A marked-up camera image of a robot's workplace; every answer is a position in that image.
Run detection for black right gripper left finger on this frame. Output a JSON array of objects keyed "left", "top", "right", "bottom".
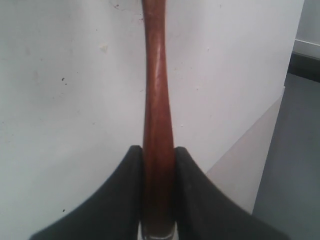
[{"left": 31, "top": 145, "right": 143, "bottom": 240}]

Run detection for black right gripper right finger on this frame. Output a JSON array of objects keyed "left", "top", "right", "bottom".
[{"left": 175, "top": 147, "right": 289, "bottom": 240}]

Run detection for brown wooden spoon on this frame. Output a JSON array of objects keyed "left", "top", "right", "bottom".
[{"left": 141, "top": 0, "right": 175, "bottom": 240}]

